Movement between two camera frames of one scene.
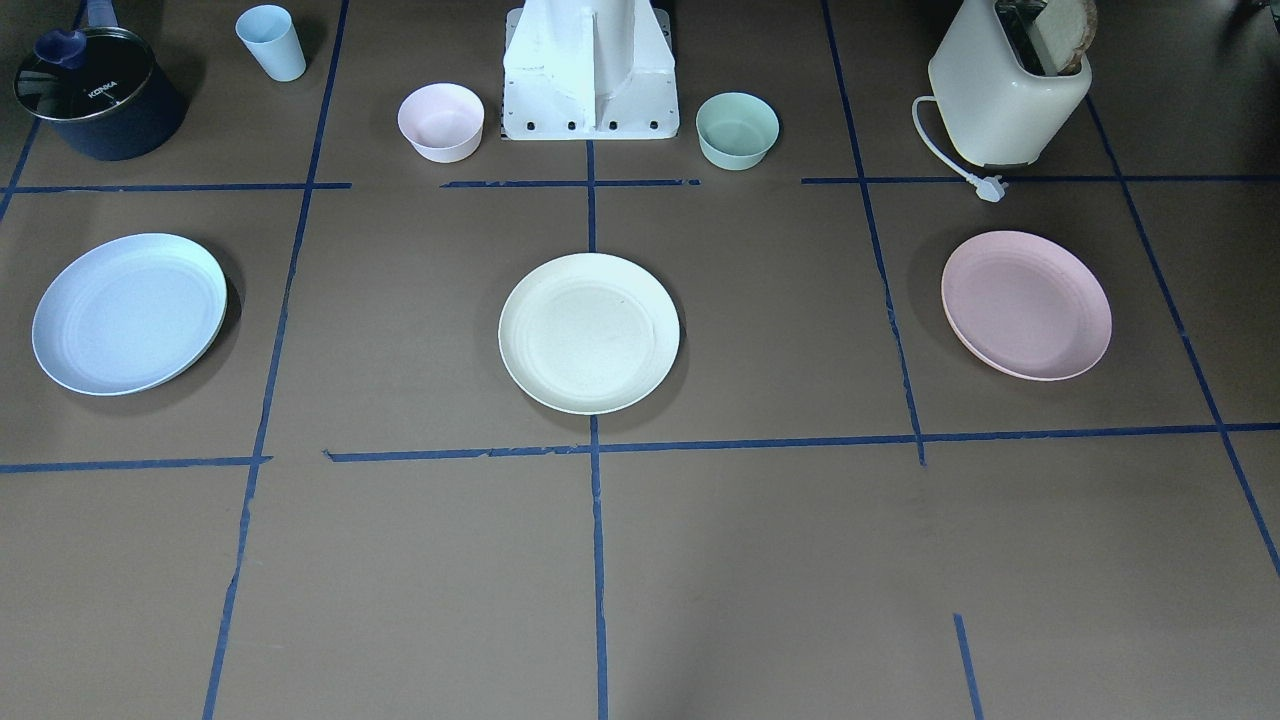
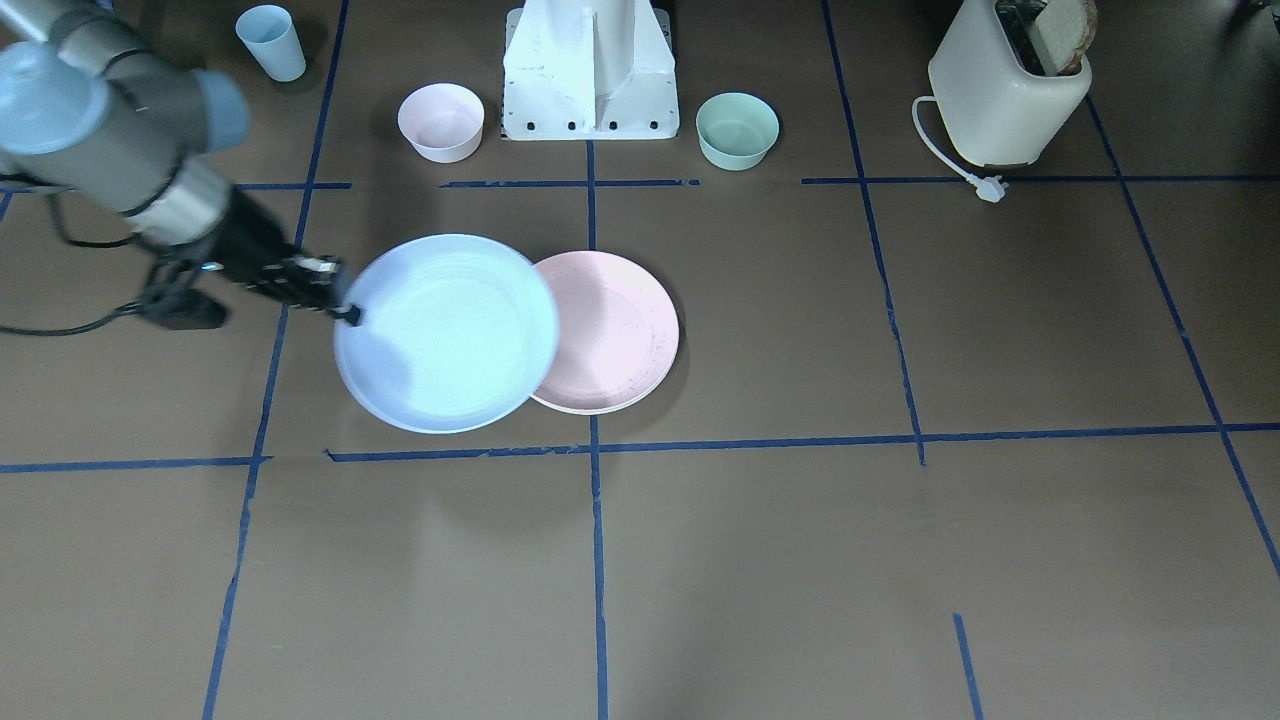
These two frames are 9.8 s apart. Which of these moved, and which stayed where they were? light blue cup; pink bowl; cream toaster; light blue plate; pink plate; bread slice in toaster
Moved: light blue plate; pink plate
Stayed: pink bowl; cream toaster; bread slice in toaster; light blue cup
